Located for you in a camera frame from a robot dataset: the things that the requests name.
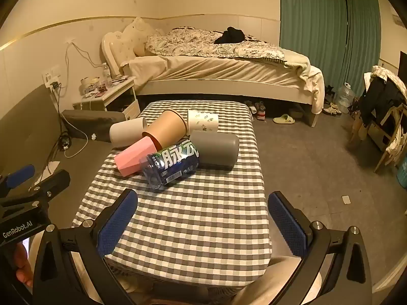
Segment white paper sheet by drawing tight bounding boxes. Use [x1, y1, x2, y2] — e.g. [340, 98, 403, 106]
[33, 160, 61, 185]

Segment grey sneakers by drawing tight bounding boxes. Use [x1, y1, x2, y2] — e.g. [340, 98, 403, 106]
[244, 101, 266, 121]

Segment black power adapter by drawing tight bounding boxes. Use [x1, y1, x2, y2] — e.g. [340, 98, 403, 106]
[59, 131, 72, 152]

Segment wooden chair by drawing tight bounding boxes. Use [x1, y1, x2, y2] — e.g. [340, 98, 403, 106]
[349, 102, 407, 174]

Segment white tape roll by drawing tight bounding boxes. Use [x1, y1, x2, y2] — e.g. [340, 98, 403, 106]
[80, 77, 99, 93]

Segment pink plastic cup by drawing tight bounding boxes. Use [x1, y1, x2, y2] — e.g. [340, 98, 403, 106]
[114, 136, 159, 178]

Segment blue drink bottle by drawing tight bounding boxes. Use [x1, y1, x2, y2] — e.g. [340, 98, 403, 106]
[141, 139, 200, 191]

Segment black clothing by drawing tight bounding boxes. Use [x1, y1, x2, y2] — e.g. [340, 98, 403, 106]
[213, 27, 246, 44]

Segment cream blanket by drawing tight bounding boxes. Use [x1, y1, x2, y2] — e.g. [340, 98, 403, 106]
[282, 49, 325, 115]

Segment white shirt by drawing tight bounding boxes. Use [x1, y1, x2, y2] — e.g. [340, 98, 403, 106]
[363, 65, 399, 87]

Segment white sneakers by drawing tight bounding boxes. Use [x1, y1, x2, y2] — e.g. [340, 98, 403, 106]
[322, 102, 343, 117]

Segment cream plastic cup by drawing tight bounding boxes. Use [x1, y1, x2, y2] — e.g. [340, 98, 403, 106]
[109, 117, 149, 148]

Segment dark jacket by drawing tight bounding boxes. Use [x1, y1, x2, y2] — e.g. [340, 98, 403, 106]
[360, 75, 405, 128]

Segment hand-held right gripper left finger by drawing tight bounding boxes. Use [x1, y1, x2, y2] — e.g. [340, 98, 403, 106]
[32, 188, 139, 305]

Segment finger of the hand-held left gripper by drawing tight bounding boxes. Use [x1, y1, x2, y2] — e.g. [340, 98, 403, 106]
[0, 169, 71, 210]
[0, 164, 35, 198]

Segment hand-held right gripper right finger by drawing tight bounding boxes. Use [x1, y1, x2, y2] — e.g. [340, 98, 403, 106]
[267, 191, 372, 305]

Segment person's left hand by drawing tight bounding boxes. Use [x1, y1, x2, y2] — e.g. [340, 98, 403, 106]
[13, 241, 34, 288]

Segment brown paper cup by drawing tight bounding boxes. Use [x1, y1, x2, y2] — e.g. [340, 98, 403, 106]
[141, 110, 188, 150]

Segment grey plastic cup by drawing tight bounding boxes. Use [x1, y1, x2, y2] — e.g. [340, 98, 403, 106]
[190, 130, 240, 168]

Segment wide green curtain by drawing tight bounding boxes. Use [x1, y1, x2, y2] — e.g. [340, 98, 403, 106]
[279, 0, 348, 90]

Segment white patterned paper cup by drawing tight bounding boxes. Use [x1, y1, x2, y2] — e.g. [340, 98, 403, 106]
[186, 109, 220, 133]

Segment clear plastic water jug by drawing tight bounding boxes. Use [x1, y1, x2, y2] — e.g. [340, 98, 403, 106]
[336, 82, 355, 114]

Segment floral quilt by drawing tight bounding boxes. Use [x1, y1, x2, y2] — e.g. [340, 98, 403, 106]
[144, 27, 286, 62]

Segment grey checked tablecloth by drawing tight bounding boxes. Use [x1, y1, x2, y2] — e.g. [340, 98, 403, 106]
[71, 100, 274, 293]

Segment white wall socket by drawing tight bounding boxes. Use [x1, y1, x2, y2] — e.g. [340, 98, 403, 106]
[42, 65, 62, 88]

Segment green slipper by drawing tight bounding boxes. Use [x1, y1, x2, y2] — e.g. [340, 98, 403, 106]
[272, 113, 296, 125]

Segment cream pillow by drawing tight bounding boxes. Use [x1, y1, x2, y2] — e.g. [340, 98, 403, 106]
[121, 17, 157, 62]

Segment cream bed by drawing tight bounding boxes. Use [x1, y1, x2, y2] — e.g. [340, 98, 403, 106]
[101, 31, 325, 128]

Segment narrow green curtain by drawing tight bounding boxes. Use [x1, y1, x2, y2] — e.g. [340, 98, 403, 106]
[345, 0, 381, 93]

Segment white wall cable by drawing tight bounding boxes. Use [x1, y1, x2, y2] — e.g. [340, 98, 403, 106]
[64, 42, 106, 70]

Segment white nightstand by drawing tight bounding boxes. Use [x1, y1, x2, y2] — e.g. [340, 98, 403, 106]
[72, 75, 141, 120]

